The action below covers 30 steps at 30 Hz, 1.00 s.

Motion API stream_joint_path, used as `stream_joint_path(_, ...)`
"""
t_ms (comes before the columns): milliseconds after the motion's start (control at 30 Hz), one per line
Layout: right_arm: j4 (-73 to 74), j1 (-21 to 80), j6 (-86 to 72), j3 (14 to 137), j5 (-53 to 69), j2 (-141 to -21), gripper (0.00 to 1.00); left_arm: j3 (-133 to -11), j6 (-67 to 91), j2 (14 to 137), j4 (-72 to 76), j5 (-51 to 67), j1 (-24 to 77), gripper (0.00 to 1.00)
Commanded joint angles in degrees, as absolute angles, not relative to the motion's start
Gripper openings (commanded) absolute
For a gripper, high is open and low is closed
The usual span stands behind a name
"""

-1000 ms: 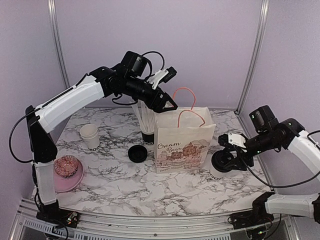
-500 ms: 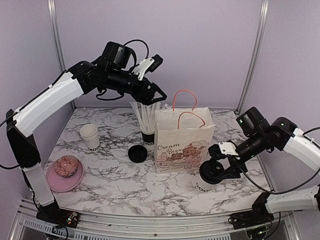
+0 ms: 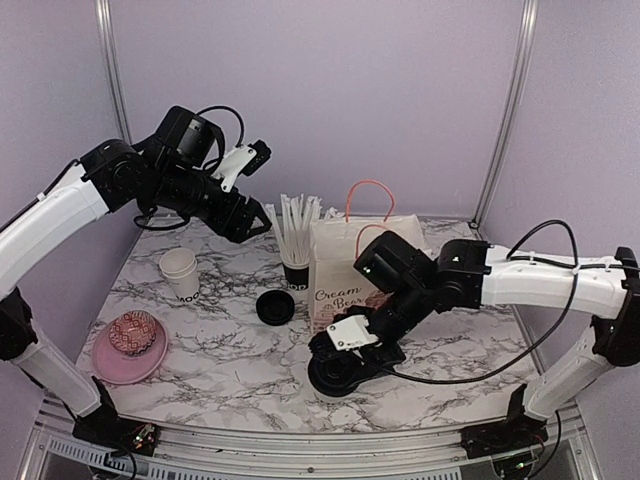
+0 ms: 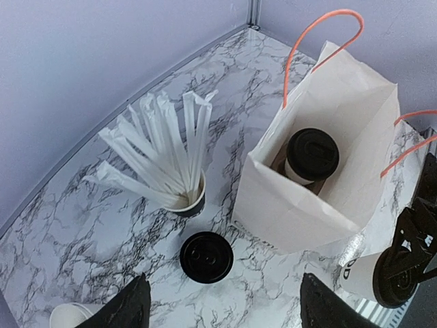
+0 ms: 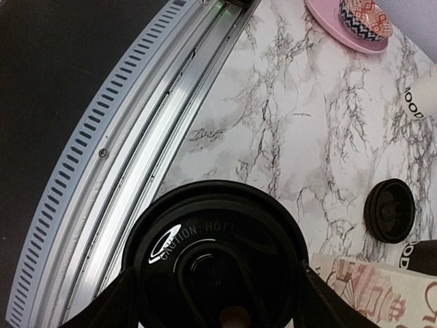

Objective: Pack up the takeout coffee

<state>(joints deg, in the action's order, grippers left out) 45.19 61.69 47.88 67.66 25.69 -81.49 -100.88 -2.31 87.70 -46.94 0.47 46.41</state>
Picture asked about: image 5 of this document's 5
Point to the kraft paper bag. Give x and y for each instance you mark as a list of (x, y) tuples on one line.
[(387, 296)]

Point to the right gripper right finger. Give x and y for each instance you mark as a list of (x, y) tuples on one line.
[(318, 305)]

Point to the stack of black lids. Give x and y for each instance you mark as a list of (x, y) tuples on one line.
[(389, 211)]

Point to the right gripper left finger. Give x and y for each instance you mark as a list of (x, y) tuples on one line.
[(117, 306)]

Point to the front aluminium rail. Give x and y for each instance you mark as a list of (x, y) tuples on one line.
[(117, 157)]

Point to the black cup holding straws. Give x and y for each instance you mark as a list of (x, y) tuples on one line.
[(418, 256)]

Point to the red patterned bowl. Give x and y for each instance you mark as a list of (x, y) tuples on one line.
[(366, 20)]

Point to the pink plate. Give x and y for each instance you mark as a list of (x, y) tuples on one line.
[(328, 15)]

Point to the stack of white paper cups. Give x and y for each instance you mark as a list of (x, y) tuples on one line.
[(419, 100)]

